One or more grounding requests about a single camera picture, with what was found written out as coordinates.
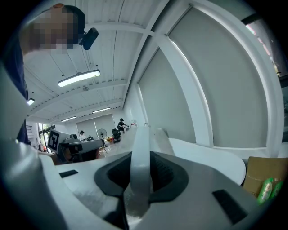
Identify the white bathtub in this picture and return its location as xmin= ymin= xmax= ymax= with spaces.
xmin=168 ymin=138 xmax=247 ymax=186

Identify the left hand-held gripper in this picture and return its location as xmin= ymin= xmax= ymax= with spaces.
xmin=47 ymin=129 xmax=104 ymax=163

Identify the black office chair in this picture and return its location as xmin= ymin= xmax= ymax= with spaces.
xmin=112 ymin=128 xmax=122 ymax=143

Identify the black head-worn camera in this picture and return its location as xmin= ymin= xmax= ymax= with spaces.
xmin=80 ymin=27 xmax=99 ymax=50

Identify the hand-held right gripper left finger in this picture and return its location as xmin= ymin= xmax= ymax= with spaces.
xmin=1 ymin=141 xmax=133 ymax=230

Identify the standing fan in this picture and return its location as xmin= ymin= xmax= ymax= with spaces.
xmin=97 ymin=128 xmax=108 ymax=153

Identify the grey roller blind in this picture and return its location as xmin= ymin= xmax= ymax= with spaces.
xmin=137 ymin=48 xmax=196 ymax=143
xmin=168 ymin=6 xmax=270 ymax=148

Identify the person's head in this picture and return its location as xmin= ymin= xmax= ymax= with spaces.
xmin=20 ymin=3 xmax=86 ymax=54

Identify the cardboard box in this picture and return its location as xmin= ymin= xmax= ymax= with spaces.
xmin=242 ymin=156 xmax=288 ymax=198

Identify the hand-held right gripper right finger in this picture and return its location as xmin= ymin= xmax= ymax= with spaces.
xmin=137 ymin=151 xmax=268 ymax=230

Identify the person's navy shirt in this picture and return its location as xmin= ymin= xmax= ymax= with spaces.
xmin=3 ymin=33 xmax=30 ymax=144

